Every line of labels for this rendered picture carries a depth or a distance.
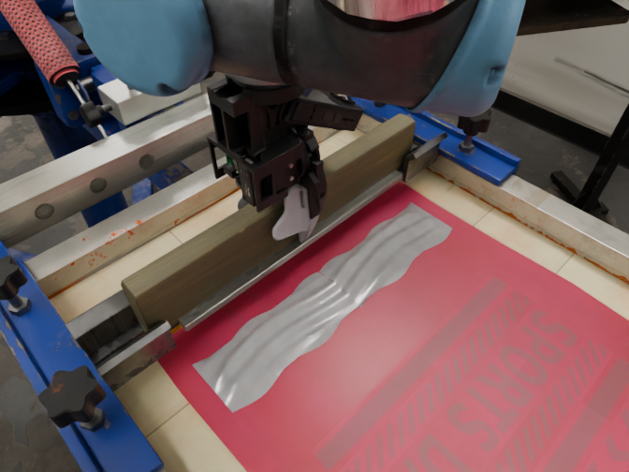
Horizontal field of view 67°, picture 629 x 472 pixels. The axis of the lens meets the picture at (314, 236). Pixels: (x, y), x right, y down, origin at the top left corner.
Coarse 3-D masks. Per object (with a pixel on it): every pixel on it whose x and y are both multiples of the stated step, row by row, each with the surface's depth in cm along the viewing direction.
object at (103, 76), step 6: (96, 72) 74; (102, 72) 74; (108, 72) 74; (96, 78) 73; (102, 78) 73; (108, 78) 73; (114, 78) 73; (96, 84) 74; (102, 84) 72; (96, 90) 76; (180, 102) 68; (168, 108) 67; (156, 114) 66; (138, 120) 69; (144, 120) 67
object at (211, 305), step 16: (400, 176) 64; (368, 192) 62; (384, 192) 63; (352, 208) 60; (320, 224) 58; (336, 224) 59; (304, 240) 56; (272, 256) 55; (288, 256) 55; (256, 272) 53; (224, 288) 52; (240, 288) 52; (208, 304) 50; (224, 304) 51; (192, 320) 49
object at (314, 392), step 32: (256, 288) 57; (288, 288) 57; (224, 320) 54; (352, 320) 54; (192, 352) 51; (320, 352) 51; (352, 352) 51; (384, 352) 51; (192, 384) 48; (288, 384) 48; (320, 384) 48; (352, 384) 48; (224, 416) 46; (256, 416) 46; (288, 416) 46; (320, 416) 46; (256, 448) 44; (288, 448) 44
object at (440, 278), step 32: (416, 192) 68; (352, 224) 64; (448, 224) 64; (320, 256) 60; (448, 256) 60; (480, 256) 60; (512, 256) 60; (384, 288) 57; (416, 288) 57; (448, 288) 57; (544, 288) 57; (576, 288) 57; (384, 320) 54; (416, 320) 54; (576, 320) 54; (608, 320) 54
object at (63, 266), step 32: (320, 128) 74; (224, 160) 67; (448, 160) 68; (160, 192) 63; (192, 192) 63; (224, 192) 66; (480, 192) 66; (512, 192) 63; (544, 192) 63; (96, 224) 59; (128, 224) 59; (160, 224) 61; (544, 224) 61; (576, 224) 59; (64, 256) 55; (96, 256) 57; (608, 256) 57; (64, 288) 56
